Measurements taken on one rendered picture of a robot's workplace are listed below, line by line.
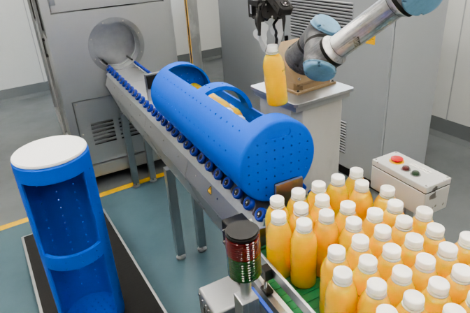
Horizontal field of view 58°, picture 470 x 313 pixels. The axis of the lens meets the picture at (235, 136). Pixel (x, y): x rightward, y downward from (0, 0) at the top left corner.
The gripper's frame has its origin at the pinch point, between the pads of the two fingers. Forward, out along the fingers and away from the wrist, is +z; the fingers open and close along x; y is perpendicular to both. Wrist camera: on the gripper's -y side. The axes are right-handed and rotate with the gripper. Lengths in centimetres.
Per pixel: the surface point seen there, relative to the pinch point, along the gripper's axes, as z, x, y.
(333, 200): 41, -1, -29
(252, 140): 23.9, 14.5, -10.9
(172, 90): 24, 17, 52
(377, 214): 34, 0, -47
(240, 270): 24, 43, -57
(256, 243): 19, 40, -57
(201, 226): 123, 0, 88
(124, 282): 127, 52, 71
